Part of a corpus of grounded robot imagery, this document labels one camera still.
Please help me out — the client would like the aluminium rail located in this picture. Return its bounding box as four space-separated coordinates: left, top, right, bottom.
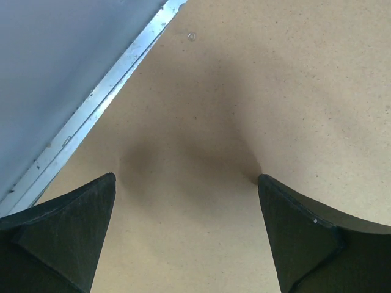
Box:
1 1 185 217

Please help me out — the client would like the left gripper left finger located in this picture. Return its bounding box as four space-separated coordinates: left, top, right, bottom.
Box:
1 173 116 292

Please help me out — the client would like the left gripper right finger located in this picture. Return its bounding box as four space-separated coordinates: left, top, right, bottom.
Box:
258 174 390 292

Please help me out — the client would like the brown cardboard backing board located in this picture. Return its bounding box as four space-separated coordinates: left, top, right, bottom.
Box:
42 1 390 292

